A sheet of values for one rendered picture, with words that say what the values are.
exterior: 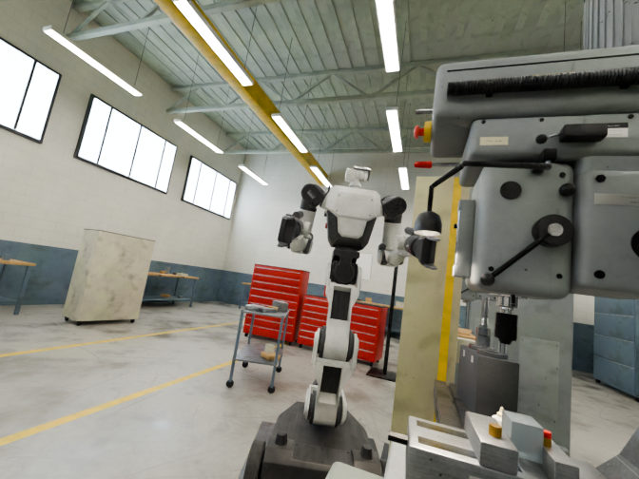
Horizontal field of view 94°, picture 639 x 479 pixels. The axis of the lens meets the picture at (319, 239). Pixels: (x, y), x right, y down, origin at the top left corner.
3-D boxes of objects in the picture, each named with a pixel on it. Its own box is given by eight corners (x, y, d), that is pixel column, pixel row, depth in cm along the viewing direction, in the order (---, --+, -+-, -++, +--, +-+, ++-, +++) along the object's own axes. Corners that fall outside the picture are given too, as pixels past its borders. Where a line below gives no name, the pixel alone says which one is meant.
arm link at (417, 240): (414, 266, 116) (403, 259, 128) (437, 267, 117) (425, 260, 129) (417, 234, 114) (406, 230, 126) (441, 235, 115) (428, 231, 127)
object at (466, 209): (453, 276, 78) (459, 199, 81) (452, 277, 82) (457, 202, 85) (470, 277, 77) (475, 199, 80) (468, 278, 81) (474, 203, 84)
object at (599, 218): (581, 287, 61) (584, 166, 65) (537, 289, 84) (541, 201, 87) (708, 301, 55) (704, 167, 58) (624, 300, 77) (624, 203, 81)
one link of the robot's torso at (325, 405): (304, 406, 153) (317, 321, 143) (343, 412, 153) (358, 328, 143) (300, 431, 138) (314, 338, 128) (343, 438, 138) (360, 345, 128)
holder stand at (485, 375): (474, 417, 93) (478, 352, 96) (455, 394, 114) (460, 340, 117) (516, 427, 91) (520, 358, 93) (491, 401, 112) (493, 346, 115)
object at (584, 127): (537, 141, 66) (537, 124, 66) (531, 149, 69) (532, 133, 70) (609, 140, 61) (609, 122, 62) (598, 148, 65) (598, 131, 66)
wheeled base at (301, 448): (274, 423, 175) (282, 364, 179) (362, 437, 173) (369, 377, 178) (247, 504, 112) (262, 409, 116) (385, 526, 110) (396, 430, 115)
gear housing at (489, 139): (470, 154, 73) (473, 116, 74) (457, 188, 95) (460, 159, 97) (649, 153, 62) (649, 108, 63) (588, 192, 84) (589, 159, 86)
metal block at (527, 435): (510, 455, 55) (512, 420, 56) (500, 440, 61) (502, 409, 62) (543, 464, 54) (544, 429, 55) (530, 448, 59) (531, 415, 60)
